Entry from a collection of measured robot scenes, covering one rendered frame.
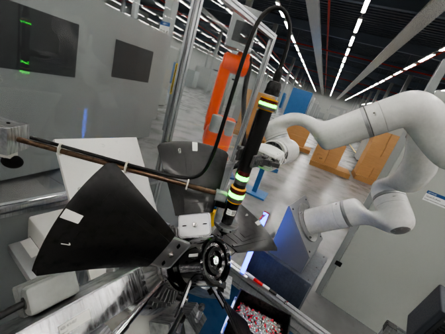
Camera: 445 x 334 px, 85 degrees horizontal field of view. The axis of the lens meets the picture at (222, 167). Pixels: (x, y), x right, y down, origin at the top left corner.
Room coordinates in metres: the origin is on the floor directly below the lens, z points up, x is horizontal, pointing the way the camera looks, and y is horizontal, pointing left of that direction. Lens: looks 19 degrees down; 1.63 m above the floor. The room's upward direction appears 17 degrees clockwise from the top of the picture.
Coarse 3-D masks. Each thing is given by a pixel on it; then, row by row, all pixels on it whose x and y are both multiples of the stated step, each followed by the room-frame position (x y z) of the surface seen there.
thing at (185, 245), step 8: (176, 240) 0.48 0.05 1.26; (168, 248) 0.47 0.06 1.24; (176, 248) 0.48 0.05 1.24; (184, 248) 0.49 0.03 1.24; (160, 256) 0.46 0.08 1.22; (168, 256) 0.47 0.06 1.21; (176, 256) 0.49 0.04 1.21; (152, 264) 0.45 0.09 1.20; (160, 264) 0.47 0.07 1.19; (168, 264) 0.48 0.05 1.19
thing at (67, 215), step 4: (64, 212) 0.34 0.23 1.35; (68, 212) 0.35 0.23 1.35; (72, 212) 0.35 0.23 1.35; (60, 216) 0.34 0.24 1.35; (64, 216) 0.34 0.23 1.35; (68, 216) 0.35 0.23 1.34; (72, 216) 0.35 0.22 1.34; (76, 216) 0.35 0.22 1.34; (80, 216) 0.36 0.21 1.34; (68, 220) 0.35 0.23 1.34; (72, 220) 0.35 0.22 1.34; (76, 220) 0.35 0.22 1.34; (80, 220) 0.36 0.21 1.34
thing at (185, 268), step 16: (192, 240) 0.54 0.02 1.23; (208, 240) 0.51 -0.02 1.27; (208, 256) 0.49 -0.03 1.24; (224, 256) 0.54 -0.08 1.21; (176, 272) 0.50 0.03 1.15; (192, 272) 0.46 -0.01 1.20; (208, 272) 0.47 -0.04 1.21; (224, 272) 0.51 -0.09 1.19; (176, 288) 0.48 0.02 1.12; (192, 288) 0.52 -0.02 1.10
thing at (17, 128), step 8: (0, 120) 0.56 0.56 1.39; (8, 120) 0.57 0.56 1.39; (0, 128) 0.52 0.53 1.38; (8, 128) 0.53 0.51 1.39; (16, 128) 0.55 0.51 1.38; (24, 128) 0.57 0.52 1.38; (0, 136) 0.52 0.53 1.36; (8, 136) 0.53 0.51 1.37; (16, 136) 0.55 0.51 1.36; (24, 136) 0.57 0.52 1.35; (0, 144) 0.52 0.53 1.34; (8, 144) 0.52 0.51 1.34; (16, 144) 0.55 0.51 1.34; (24, 144) 0.57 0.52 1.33; (0, 152) 0.52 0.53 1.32; (8, 152) 0.52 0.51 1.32
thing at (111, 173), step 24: (96, 192) 0.38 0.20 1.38; (120, 192) 0.41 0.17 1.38; (96, 216) 0.37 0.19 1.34; (120, 216) 0.40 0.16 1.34; (144, 216) 0.43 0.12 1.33; (48, 240) 0.32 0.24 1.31; (96, 240) 0.37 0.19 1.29; (120, 240) 0.40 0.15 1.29; (144, 240) 0.43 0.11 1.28; (168, 240) 0.46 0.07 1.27; (48, 264) 0.32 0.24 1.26; (72, 264) 0.34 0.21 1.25; (96, 264) 0.37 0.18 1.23; (120, 264) 0.40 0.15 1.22; (144, 264) 0.44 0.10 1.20
